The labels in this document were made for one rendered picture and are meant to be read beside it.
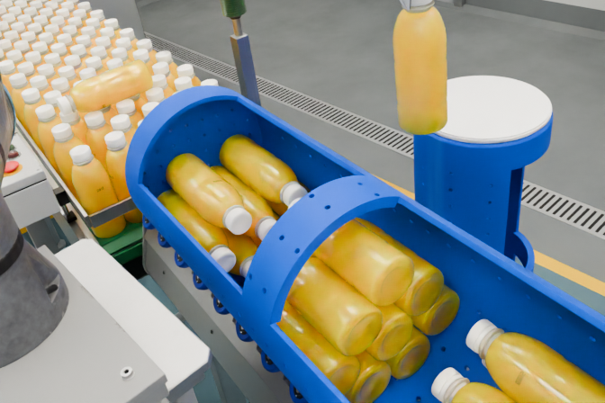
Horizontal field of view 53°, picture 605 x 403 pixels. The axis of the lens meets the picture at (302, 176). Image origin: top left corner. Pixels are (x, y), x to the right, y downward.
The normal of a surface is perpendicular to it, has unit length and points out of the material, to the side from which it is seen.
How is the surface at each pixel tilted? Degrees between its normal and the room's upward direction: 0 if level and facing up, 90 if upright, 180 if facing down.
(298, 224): 24
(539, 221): 0
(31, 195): 90
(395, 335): 91
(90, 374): 0
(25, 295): 72
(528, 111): 0
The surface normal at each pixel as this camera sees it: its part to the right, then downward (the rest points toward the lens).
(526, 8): -0.74, 0.25
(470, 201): -0.32, 0.57
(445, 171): -0.66, 0.49
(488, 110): -0.12, -0.81
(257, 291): -0.78, 0.00
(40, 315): 0.85, -0.15
